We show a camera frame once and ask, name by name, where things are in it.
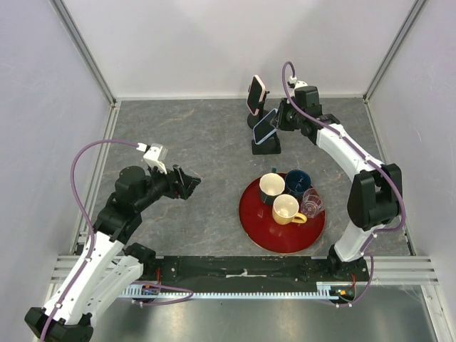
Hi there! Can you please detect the pink cased phone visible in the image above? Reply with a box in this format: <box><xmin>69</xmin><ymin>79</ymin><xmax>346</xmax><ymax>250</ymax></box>
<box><xmin>247</xmin><ymin>75</ymin><xmax>266</xmax><ymax>115</ymax></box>

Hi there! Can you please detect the clear glass cup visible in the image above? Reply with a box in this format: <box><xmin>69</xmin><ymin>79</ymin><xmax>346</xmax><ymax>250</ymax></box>
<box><xmin>301</xmin><ymin>187</ymin><xmax>323</xmax><ymax>218</ymax></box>

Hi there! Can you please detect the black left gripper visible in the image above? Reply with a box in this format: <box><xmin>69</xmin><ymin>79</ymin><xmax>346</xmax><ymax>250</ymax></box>
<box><xmin>135</xmin><ymin>162</ymin><xmax>200</xmax><ymax>212</ymax></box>

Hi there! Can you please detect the black rectangular block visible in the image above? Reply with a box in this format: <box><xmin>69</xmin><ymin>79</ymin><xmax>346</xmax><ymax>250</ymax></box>
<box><xmin>251</xmin><ymin>134</ymin><xmax>281</xmax><ymax>155</ymax></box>

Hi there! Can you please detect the dark blue cup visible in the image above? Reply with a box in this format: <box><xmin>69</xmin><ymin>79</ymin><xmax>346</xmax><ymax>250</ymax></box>
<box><xmin>284</xmin><ymin>170</ymin><xmax>311</xmax><ymax>201</ymax></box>

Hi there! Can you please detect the aluminium frame rail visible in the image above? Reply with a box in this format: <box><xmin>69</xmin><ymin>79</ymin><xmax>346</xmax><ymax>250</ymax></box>
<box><xmin>49</xmin><ymin>0</ymin><xmax>116</xmax><ymax>106</ymax></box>

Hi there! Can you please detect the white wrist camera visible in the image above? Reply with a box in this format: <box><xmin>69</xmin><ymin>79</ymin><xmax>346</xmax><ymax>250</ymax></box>
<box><xmin>136</xmin><ymin>142</ymin><xmax>168</xmax><ymax>175</ymax></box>
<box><xmin>287</xmin><ymin>76</ymin><xmax>308</xmax><ymax>97</ymax></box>

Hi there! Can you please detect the green mug white inside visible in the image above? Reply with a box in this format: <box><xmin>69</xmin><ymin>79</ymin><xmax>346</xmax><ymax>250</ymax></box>
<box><xmin>259</xmin><ymin>168</ymin><xmax>285</xmax><ymax>205</ymax></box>

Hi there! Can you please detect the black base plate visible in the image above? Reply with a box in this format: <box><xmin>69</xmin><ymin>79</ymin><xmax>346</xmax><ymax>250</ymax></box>
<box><xmin>140</xmin><ymin>256</ymin><xmax>369</xmax><ymax>293</ymax></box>

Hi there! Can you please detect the yellow mug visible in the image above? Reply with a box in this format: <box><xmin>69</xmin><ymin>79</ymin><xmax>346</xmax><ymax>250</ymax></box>
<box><xmin>272</xmin><ymin>194</ymin><xmax>307</xmax><ymax>225</ymax></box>

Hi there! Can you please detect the black phone stand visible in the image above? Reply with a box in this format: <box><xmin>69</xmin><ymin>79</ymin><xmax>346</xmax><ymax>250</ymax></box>
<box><xmin>247</xmin><ymin>90</ymin><xmax>269</xmax><ymax>128</ymax></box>

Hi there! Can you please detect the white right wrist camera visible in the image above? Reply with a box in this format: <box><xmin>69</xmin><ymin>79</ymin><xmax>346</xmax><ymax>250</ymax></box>
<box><xmin>287</xmin><ymin>76</ymin><xmax>308</xmax><ymax>97</ymax></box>

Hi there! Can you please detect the slotted cable duct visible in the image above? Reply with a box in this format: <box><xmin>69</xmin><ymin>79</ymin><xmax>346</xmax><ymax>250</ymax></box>
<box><xmin>120</xmin><ymin>283</ymin><xmax>357</xmax><ymax>297</ymax></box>

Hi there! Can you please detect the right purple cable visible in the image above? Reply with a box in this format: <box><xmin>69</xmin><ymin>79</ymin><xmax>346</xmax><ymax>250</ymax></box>
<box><xmin>281</xmin><ymin>61</ymin><xmax>407</xmax><ymax>309</ymax></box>

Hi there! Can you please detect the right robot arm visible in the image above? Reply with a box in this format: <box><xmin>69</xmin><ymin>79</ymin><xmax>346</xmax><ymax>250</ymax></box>
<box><xmin>273</xmin><ymin>81</ymin><xmax>405</xmax><ymax>281</ymax></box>

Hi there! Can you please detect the purple cable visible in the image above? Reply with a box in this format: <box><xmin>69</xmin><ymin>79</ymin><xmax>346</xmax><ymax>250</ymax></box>
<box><xmin>38</xmin><ymin>140</ymin><xmax>195</xmax><ymax>342</ymax></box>
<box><xmin>281</xmin><ymin>61</ymin><xmax>407</xmax><ymax>309</ymax></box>

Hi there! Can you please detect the blue cased phone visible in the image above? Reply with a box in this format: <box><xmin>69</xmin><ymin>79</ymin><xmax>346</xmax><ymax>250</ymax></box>
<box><xmin>252</xmin><ymin>110</ymin><xmax>277</xmax><ymax>145</ymax></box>

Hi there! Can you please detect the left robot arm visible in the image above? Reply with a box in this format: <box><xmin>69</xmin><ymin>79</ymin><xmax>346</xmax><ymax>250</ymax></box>
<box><xmin>24</xmin><ymin>165</ymin><xmax>201</xmax><ymax>341</ymax></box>

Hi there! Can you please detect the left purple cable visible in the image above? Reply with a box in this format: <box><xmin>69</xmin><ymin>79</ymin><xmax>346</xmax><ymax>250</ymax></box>
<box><xmin>38</xmin><ymin>140</ymin><xmax>195</xmax><ymax>342</ymax></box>

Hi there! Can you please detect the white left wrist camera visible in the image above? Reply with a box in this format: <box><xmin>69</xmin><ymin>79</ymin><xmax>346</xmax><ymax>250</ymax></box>
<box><xmin>136</xmin><ymin>142</ymin><xmax>168</xmax><ymax>175</ymax></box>

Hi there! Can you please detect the red round tray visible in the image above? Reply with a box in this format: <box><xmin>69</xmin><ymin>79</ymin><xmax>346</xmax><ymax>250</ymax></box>
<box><xmin>239</xmin><ymin>178</ymin><xmax>326</xmax><ymax>254</ymax></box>

